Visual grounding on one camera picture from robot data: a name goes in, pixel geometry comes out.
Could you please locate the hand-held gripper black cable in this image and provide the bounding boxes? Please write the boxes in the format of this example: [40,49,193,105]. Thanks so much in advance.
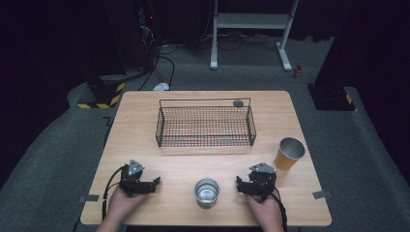
[102,164,126,222]
[271,188,289,232]

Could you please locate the black floor cables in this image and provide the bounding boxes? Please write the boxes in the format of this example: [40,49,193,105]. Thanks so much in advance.
[137,32,278,92]

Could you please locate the grey tape strip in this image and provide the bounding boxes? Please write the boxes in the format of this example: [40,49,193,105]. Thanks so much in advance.
[78,194,101,203]
[311,189,334,200]

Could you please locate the left hand-held gripper black cable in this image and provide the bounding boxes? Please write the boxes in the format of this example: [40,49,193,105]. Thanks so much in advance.
[102,164,126,222]

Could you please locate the white metal stand frame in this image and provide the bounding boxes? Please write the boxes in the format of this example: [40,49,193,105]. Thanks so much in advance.
[210,0,301,73]

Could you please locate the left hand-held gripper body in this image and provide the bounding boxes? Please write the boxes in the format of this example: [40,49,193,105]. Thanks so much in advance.
[118,158,155,198]

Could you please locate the silver metal cup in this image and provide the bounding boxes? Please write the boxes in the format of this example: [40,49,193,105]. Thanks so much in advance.
[193,178,220,209]

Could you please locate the dark equipment rack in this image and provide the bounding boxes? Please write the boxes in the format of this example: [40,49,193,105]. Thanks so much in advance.
[133,0,163,73]

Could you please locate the right hand-held gripper black cable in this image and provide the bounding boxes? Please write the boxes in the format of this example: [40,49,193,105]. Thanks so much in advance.
[271,188,289,232]

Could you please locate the black wire basket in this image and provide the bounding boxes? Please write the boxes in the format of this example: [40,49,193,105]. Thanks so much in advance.
[155,98,258,148]

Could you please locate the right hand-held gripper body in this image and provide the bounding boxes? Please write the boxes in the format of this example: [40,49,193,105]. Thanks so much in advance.
[246,161,278,203]

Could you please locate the person's left hand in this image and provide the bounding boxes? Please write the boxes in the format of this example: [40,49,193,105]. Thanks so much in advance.
[106,187,150,224]

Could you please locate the black base with yellow stripes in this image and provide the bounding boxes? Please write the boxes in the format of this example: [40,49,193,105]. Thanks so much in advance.
[76,74,127,110]
[307,82,359,112]

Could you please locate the orange cup with metal inside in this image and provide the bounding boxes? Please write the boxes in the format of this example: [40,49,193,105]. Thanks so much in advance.
[274,136,307,171]

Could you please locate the person's right hand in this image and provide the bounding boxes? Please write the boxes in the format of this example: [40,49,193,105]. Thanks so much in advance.
[245,192,285,227]

